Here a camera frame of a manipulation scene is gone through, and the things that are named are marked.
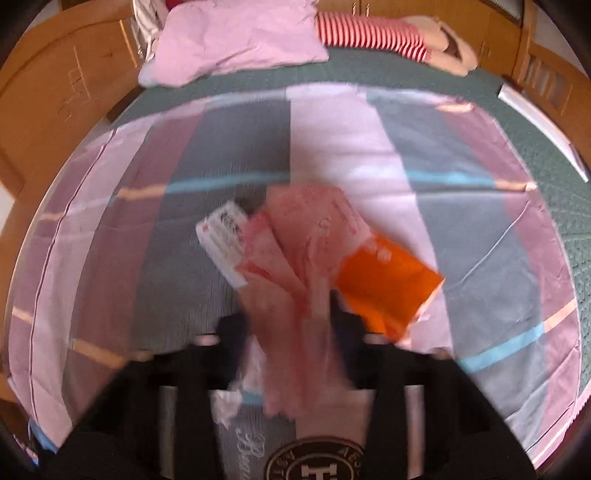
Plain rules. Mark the grey striped cloth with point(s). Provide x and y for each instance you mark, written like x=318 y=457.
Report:
x=143 y=32

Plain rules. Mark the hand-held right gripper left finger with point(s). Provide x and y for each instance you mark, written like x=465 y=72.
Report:
x=231 y=337

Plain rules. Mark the wooden cabinet with glass panes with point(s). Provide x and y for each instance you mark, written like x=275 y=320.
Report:
x=549 y=78

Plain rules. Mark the pink printed plastic bag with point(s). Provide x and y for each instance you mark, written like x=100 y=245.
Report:
x=300 y=240

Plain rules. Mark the pink pillow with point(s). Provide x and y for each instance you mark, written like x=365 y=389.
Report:
x=240 y=41

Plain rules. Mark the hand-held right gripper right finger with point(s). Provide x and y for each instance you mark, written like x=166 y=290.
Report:
x=346 y=332

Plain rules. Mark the red cloth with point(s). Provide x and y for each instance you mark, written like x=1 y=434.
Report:
x=173 y=3

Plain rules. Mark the red white striped pillow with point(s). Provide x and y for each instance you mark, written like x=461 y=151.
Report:
x=369 y=37

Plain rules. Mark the pink grey checked sheet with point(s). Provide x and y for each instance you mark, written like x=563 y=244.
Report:
x=138 y=230

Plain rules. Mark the white crumpled wrapper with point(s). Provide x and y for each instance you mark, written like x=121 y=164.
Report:
x=228 y=401

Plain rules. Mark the orange plastic packet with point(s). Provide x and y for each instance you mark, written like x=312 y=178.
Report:
x=388 y=277

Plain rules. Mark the white labelled packet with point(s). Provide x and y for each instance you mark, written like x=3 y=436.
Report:
x=221 y=240

